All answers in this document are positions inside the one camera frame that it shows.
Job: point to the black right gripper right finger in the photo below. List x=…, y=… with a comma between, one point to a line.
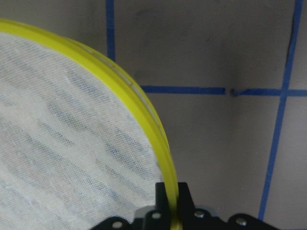
x=191, y=217

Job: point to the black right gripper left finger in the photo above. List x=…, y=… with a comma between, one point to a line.
x=158, y=218

